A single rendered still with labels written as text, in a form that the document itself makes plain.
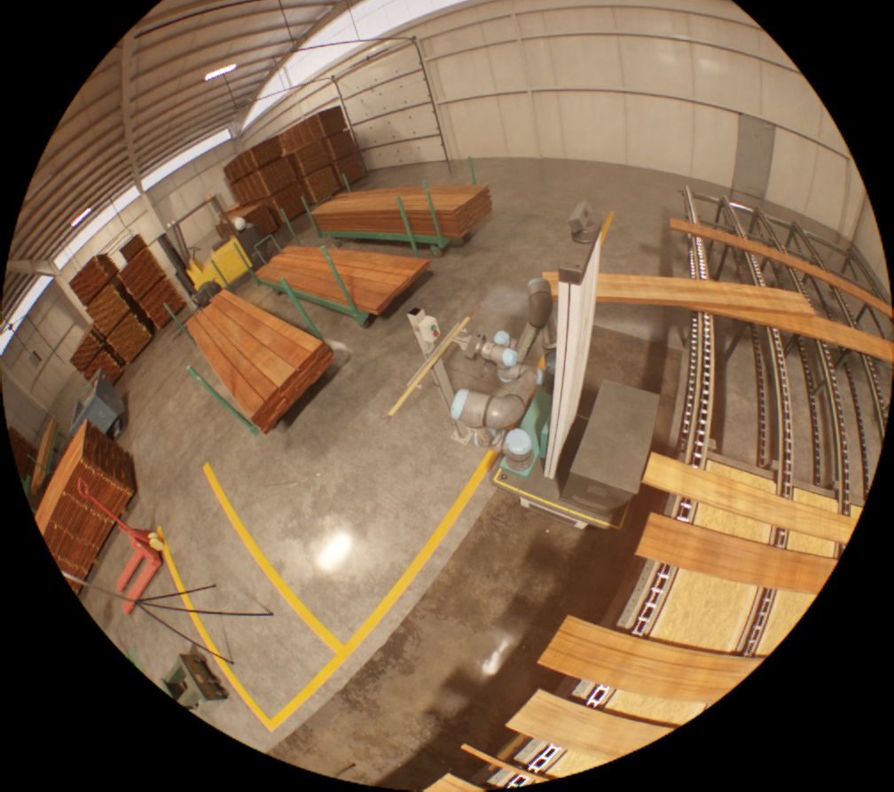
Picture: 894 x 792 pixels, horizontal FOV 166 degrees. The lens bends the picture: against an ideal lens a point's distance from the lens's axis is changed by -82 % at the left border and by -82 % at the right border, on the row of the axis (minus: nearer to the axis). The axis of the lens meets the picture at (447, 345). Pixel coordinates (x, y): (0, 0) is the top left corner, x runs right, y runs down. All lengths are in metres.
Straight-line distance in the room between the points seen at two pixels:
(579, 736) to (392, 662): 1.38
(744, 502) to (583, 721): 1.14
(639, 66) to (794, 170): 4.71
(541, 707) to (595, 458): 1.13
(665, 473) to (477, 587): 1.36
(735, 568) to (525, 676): 1.36
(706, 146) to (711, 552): 8.72
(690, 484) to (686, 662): 0.81
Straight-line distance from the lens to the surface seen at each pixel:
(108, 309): 10.05
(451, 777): 1.69
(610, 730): 1.58
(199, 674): 3.62
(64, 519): 6.05
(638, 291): 2.24
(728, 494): 1.67
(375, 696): 2.59
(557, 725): 1.51
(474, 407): 1.06
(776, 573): 1.81
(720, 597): 1.66
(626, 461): 1.53
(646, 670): 1.50
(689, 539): 1.52
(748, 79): 9.46
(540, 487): 1.97
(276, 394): 2.78
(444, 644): 2.31
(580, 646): 1.39
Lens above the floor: 2.22
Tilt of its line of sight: 44 degrees down
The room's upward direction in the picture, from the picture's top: 18 degrees counter-clockwise
